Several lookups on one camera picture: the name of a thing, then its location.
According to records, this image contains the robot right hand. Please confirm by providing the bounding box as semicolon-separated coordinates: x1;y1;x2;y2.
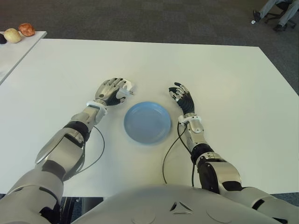
168;82;196;117

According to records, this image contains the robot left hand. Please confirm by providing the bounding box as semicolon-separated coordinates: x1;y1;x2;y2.
94;77;128;107

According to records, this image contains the white charger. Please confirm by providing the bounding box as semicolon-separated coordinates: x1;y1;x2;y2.
116;80;136;98

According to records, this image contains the blue plate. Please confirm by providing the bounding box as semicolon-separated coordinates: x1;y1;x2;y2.
123;101;172;146

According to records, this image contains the white side table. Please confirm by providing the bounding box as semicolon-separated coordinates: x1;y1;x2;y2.
0;31;47;86

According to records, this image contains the red-brown fruit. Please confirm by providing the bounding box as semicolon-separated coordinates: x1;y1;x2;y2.
18;22;36;37

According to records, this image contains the grey robot torso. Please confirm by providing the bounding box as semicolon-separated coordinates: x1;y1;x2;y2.
70;184;288;224

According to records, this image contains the pale yellow fruit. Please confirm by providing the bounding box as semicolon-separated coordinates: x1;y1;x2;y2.
4;28;22;44

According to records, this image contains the black office chair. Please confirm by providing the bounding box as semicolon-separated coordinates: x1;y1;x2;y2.
265;13;295;28

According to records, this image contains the seated person in grey trousers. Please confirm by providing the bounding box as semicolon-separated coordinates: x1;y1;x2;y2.
253;0;299;32

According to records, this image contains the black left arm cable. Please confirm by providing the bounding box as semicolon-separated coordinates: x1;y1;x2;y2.
63;127;105;182

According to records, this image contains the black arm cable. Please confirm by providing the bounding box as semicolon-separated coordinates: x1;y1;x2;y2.
163;122;196;187
63;127;105;182

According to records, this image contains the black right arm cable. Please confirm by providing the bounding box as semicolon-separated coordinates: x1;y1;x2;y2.
163;122;196;187

